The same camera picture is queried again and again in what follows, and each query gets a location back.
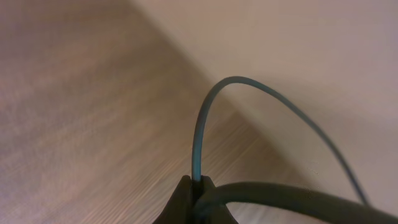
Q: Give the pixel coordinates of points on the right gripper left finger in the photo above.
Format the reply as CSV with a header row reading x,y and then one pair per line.
x,y
179,206

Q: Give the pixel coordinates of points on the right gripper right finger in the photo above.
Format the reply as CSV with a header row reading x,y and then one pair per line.
x,y
217,214

